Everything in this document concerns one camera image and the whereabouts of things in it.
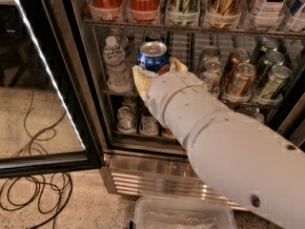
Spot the silver can bottom shelf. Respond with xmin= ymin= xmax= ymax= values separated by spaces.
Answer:
xmin=116 ymin=106 xmax=136 ymax=134

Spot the copper can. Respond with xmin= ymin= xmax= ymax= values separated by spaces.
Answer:
xmin=225 ymin=63 xmax=256 ymax=97
xmin=223 ymin=48 xmax=251 ymax=82

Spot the middle green can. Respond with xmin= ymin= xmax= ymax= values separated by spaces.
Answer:
xmin=254 ymin=51 xmax=284 ymax=86

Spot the front copper can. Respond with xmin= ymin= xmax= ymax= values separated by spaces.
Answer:
xmin=225 ymin=63 xmax=256 ymax=97

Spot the blue pepsi can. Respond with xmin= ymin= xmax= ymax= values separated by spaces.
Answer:
xmin=137 ymin=41 xmax=170 ymax=73
xmin=144 ymin=31 xmax=165 ymax=43

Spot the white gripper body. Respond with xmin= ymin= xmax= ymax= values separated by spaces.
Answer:
xmin=145 ymin=70 xmax=208 ymax=130

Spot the rear water bottle middle shelf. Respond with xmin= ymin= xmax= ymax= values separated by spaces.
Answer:
xmin=109 ymin=28 xmax=130 ymax=55

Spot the right water bottle bottom shelf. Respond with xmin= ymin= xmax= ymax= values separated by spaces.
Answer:
xmin=237 ymin=107 xmax=265 ymax=123

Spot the right fridge door frame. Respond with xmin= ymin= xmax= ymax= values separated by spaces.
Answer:
xmin=268 ymin=94 xmax=305 ymax=150

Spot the rear copper can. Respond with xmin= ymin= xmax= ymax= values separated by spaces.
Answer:
xmin=223 ymin=48 xmax=251 ymax=82

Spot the black cable on floor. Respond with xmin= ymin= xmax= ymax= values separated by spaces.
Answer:
xmin=0 ymin=89 xmax=74 ymax=229

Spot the front white green can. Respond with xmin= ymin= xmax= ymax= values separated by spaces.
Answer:
xmin=200 ymin=60 xmax=222 ymax=94

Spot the white blue tall can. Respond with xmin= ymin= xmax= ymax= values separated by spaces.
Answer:
xmin=247 ymin=0 xmax=295 ymax=19

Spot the stainless steel fridge body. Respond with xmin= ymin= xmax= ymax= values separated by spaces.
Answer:
xmin=37 ymin=0 xmax=305 ymax=212

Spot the brown tea bottle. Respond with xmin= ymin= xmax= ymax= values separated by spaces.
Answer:
xmin=140 ymin=106 xmax=158 ymax=136

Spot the rear silver can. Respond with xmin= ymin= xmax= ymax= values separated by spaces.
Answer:
xmin=198 ymin=46 xmax=221 ymax=64

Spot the open glass fridge door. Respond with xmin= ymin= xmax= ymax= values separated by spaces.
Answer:
xmin=0 ymin=0 xmax=102 ymax=177

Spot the clear plastic bin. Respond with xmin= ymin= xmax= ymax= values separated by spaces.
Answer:
xmin=130 ymin=197 xmax=237 ymax=229

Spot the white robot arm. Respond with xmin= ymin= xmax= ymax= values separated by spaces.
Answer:
xmin=132 ymin=61 xmax=305 ymax=229

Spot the rear green can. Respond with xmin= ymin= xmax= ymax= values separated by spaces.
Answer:
xmin=250 ymin=37 xmax=278 ymax=64

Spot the blue white can top right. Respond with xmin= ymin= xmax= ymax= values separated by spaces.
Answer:
xmin=282 ymin=0 xmax=305 ymax=33

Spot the water bottle shelf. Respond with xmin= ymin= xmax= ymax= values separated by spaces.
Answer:
xmin=109 ymin=28 xmax=130 ymax=55
xmin=103 ymin=36 xmax=132 ymax=93
xmin=237 ymin=107 xmax=265 ymax=123

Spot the gold can bottom shelf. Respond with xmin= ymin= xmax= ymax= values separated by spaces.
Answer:
xmin=162 ymin=128 xmax=175 ymax=139

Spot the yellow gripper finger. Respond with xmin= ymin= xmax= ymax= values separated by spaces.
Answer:
xmin=170 ymin=57 xmax=188 ymax=72
xmin=132 ymin=65 xmax=158 ymax=102

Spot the front water bottle middle shelf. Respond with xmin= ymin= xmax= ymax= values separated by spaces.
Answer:
xmin=103 ymin=36 xmax=132 ymax=93

